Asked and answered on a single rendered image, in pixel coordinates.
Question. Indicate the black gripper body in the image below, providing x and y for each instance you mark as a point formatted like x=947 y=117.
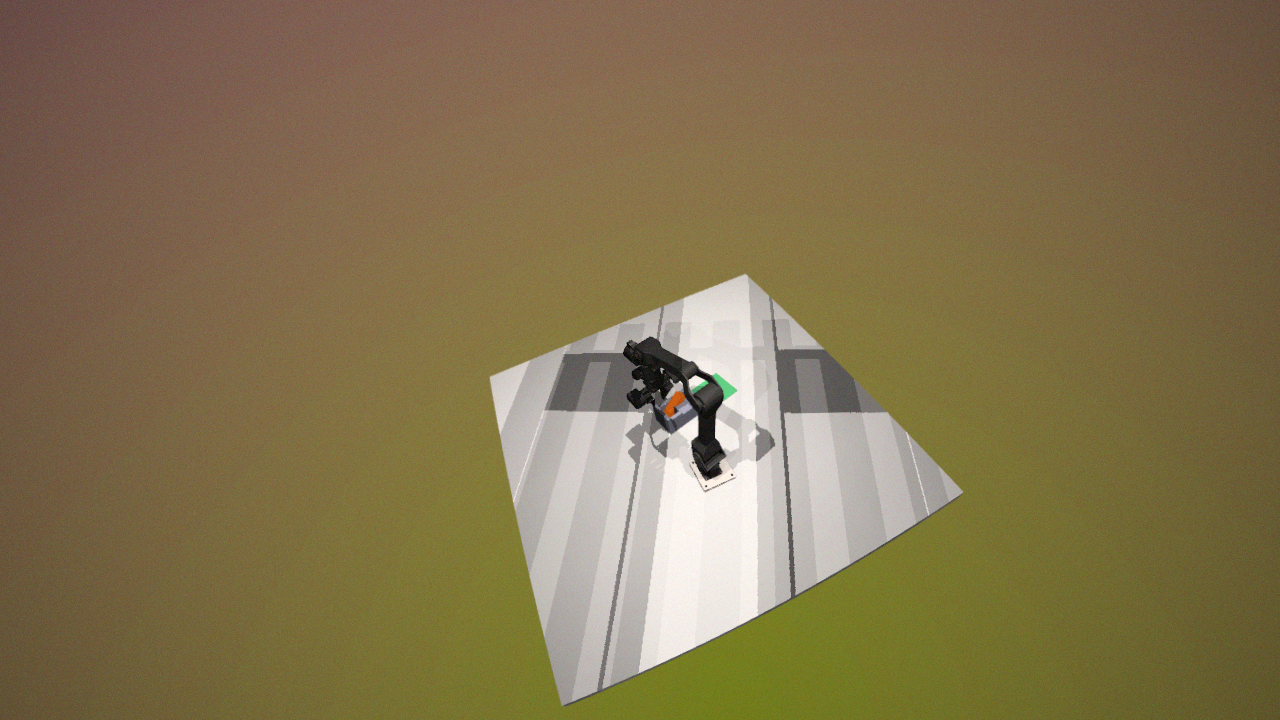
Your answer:
x=638 y=399

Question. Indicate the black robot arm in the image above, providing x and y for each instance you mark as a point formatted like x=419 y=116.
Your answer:
x=706 y=449

